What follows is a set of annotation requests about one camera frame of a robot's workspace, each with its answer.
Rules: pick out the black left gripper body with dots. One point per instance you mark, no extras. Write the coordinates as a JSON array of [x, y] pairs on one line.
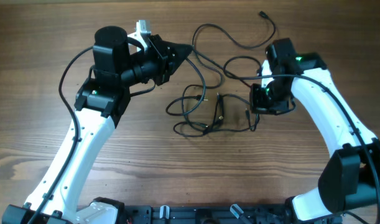
[[155, 64]]

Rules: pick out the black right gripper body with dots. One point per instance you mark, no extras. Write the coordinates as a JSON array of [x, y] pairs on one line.
[[262, 99]]

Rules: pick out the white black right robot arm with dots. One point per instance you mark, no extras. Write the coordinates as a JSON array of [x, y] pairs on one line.
[[351, 178]]

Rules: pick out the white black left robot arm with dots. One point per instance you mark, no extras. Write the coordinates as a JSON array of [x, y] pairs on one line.
[[121, 60]]

